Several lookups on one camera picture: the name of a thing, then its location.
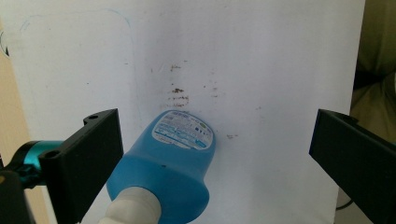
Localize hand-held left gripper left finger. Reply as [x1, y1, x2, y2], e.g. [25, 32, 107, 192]
[38, 108, 125, 224]

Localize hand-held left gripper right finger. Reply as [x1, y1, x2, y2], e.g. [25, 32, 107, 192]
[308, 108, 396, 224]

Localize blue bottle with white cap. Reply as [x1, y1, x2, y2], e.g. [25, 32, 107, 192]
[98, 109, 217, 224]

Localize olive green cloth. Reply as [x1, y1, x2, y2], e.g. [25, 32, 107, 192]
[349, 0, 396, 145]

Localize white board with brown stains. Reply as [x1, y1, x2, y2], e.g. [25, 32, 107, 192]
[0, 0, 367, 224]

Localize dark cable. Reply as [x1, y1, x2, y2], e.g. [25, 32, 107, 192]
[335, 199, 355, 212]

